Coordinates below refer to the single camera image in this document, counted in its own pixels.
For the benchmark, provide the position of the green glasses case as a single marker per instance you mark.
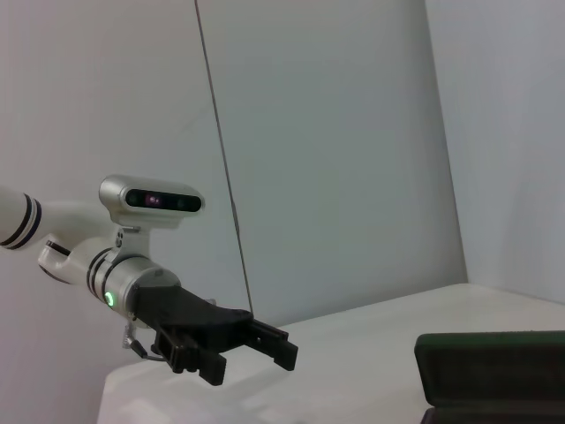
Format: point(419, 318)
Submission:
point(485, 375)

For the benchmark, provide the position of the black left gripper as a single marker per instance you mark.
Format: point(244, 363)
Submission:
point(194, 315)

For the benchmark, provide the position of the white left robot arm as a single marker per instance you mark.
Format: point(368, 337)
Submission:
point(75, 265)

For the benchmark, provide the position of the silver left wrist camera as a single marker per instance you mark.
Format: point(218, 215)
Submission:
point(119, 194)

